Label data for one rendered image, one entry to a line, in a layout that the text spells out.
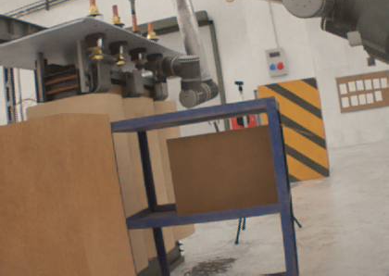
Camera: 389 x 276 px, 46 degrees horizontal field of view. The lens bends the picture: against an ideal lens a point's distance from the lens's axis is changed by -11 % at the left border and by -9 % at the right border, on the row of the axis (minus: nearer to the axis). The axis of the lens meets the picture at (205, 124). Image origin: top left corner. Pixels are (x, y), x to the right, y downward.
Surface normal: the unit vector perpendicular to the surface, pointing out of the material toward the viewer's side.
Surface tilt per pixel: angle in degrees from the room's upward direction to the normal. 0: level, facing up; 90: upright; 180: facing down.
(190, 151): 90
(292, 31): 90
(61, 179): 90
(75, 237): 90
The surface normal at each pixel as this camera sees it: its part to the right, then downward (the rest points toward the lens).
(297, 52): -0.25, 0.00
